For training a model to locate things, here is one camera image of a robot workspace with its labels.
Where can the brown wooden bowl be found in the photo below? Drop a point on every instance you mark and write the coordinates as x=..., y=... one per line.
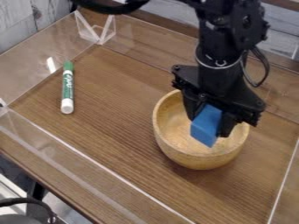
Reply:
x=180, y=147

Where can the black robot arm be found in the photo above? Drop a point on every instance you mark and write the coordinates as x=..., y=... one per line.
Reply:
x=233, y=28

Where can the black metal table bracket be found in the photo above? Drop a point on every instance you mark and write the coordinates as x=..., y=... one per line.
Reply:
x=35, y=211

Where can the blue foam block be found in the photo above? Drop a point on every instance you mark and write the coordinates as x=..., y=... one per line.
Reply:
x=204, y=125

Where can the green dry-erase marker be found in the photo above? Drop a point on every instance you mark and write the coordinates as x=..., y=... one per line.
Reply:
x=67, y=88

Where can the clear acrylic tray wall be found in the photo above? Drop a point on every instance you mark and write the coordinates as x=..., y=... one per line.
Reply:
x=95, y=156

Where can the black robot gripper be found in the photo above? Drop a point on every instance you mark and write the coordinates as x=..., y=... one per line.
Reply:
x=222, y=88

